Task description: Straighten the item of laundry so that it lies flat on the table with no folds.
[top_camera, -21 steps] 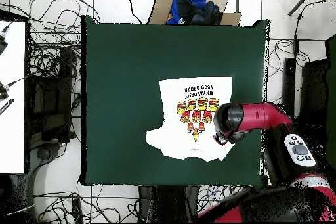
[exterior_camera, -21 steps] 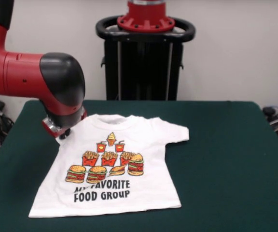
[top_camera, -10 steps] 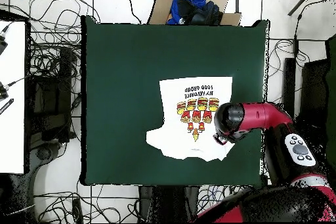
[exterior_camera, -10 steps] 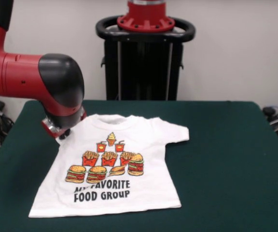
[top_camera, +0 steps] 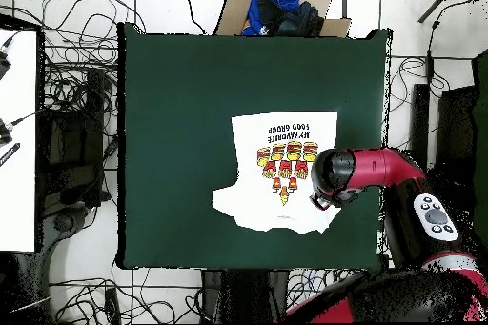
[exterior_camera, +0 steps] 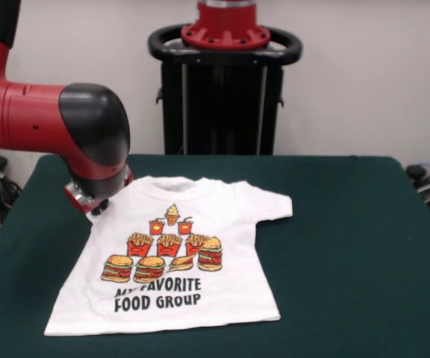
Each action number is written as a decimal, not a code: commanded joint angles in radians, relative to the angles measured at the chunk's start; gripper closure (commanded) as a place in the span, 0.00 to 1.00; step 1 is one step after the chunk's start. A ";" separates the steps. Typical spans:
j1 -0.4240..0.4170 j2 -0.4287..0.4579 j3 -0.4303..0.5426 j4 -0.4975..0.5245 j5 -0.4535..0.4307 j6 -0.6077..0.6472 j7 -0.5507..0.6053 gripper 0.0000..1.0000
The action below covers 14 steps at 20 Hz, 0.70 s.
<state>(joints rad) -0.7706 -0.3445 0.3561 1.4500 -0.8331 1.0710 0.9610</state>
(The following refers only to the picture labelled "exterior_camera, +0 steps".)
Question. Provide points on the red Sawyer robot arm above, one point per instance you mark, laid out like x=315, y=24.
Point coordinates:
x=50, y=119

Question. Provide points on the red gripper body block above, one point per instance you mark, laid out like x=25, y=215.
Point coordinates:
x=80, y=203

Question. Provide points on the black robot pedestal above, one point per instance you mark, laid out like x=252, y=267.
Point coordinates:
x=218, y=112

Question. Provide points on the dark green table cloth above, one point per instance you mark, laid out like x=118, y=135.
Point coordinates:
x=349, y=261

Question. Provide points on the white printed t-shirt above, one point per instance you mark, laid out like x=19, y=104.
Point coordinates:
x=218, y=298

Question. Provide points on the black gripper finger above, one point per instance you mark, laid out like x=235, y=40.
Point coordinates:
x=100, y=208

